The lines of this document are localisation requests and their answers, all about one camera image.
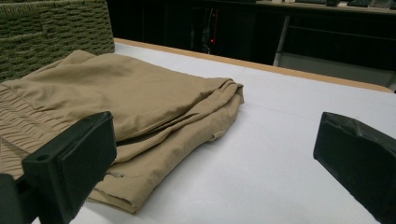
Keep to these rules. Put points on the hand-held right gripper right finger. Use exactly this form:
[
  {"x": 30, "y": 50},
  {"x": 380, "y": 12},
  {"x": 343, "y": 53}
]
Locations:
[{"x": 358, "y": 161}]

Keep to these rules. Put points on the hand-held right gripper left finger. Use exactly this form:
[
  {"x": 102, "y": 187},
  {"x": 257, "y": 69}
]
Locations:
[{"x": 71, "y": 168}]

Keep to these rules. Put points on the tan pants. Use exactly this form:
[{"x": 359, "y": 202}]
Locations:
[{"x": 124, "y": 102}]

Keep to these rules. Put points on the green woven basket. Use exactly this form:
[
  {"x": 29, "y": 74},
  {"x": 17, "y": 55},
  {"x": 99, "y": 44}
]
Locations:
[{"x": 46, "y": 34}]

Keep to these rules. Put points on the long wooden bench top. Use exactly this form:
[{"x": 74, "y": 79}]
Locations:
[{"x": 323, "y": 6}]

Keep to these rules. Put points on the grey metal shelf frame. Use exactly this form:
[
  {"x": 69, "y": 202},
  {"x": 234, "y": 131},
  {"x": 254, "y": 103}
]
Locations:
[{"x": 336, "y": 67}]

